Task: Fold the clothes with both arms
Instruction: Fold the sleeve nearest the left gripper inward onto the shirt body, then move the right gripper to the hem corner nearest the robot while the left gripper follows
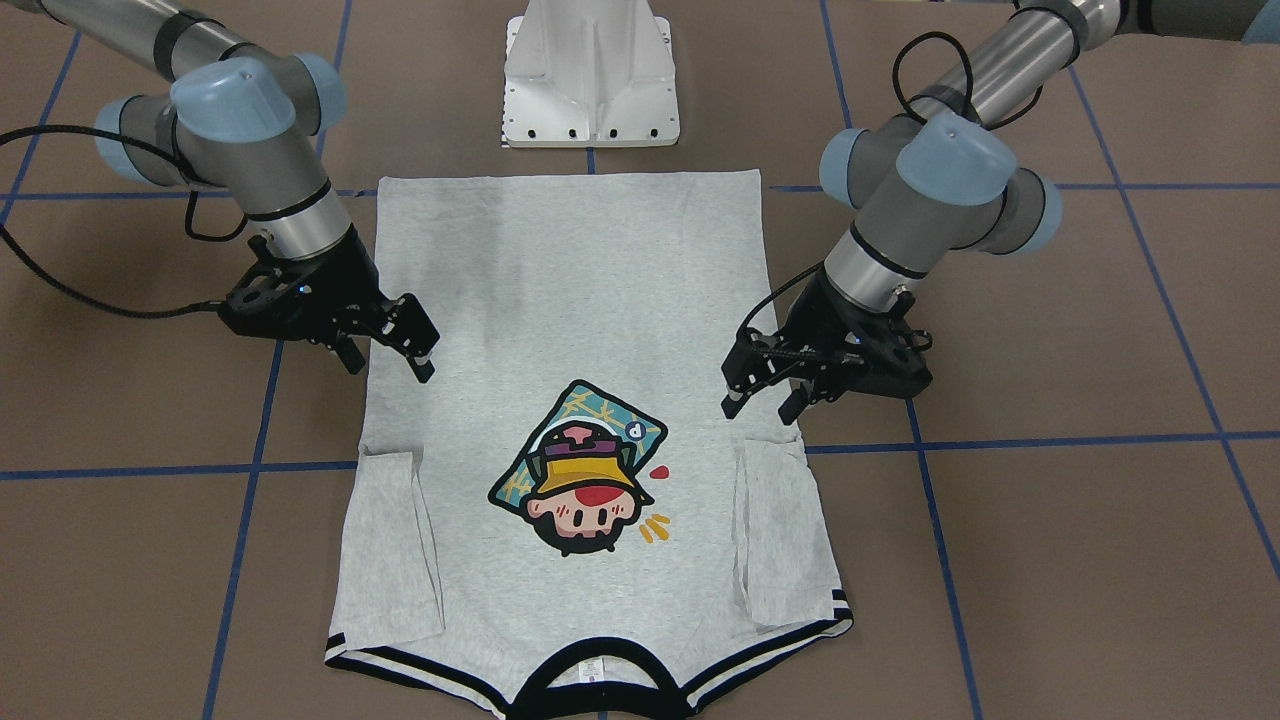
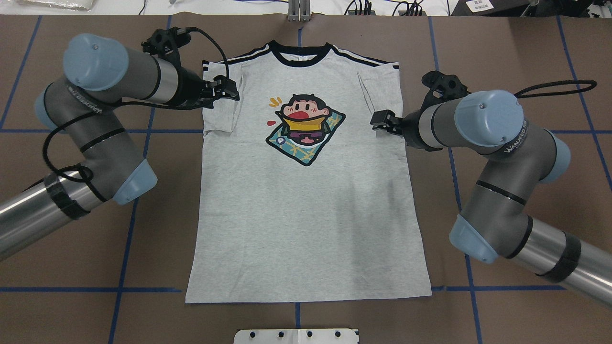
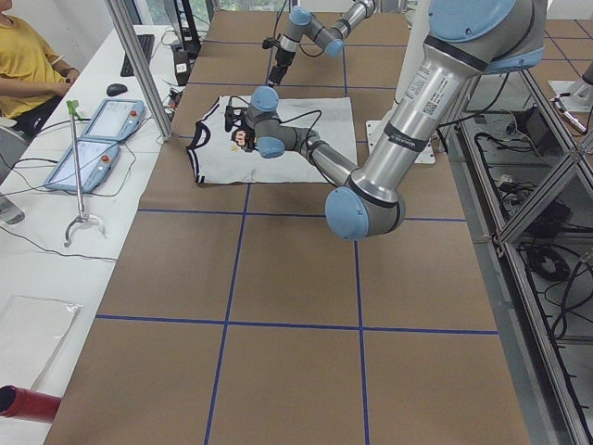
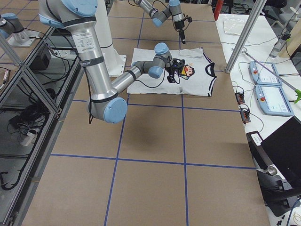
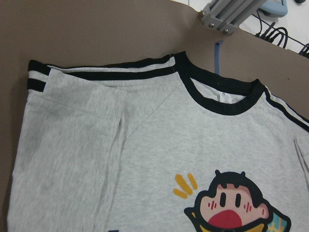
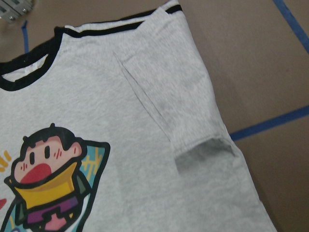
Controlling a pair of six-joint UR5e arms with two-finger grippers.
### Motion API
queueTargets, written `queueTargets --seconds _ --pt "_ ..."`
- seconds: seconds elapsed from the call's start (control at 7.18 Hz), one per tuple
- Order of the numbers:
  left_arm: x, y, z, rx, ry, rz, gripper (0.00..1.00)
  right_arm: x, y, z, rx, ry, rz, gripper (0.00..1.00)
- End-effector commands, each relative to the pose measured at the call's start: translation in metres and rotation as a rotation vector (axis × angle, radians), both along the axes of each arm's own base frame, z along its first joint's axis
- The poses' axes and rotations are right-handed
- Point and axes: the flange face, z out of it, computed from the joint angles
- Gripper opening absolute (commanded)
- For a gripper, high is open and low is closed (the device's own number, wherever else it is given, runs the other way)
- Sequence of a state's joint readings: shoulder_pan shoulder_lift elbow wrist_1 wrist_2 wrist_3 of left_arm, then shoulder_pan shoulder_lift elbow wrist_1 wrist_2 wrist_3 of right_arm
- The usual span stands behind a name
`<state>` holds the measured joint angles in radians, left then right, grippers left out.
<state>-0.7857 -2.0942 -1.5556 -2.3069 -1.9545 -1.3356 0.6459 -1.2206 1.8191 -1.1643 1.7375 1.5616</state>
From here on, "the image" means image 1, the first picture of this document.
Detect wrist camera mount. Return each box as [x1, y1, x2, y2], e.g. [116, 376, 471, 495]
[216, 263, 326, 341]
[852, 311, 933, 400]

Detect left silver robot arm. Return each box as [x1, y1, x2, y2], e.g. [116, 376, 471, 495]
[721, 1, 1277, 424]

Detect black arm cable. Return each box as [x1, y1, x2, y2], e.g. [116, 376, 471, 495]
[740, 29, 1051, 341]
[0, 124, 251, 322]

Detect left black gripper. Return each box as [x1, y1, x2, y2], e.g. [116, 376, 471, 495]
[721, 265, 916, 427]

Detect grey cartoon print t-shirt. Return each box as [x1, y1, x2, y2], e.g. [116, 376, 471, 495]
[325, 170, 852, 719]

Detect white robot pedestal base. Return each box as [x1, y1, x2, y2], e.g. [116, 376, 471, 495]
[500, 1, 681, 149]

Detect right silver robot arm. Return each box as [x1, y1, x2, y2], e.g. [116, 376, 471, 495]
[18, 1, 439, 382]

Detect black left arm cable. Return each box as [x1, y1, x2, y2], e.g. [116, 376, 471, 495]
[740, 29, 1051, 341]

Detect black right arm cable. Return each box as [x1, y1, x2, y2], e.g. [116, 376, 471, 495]
[0, 124, 251, 322]

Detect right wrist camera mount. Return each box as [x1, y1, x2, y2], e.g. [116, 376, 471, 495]
[216, 263, 326, 341]

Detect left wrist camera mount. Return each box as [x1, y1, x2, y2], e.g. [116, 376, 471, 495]
[852, 311, 933, 400]

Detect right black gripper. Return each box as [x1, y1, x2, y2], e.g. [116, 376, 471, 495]
[250, 225, 440, 384]

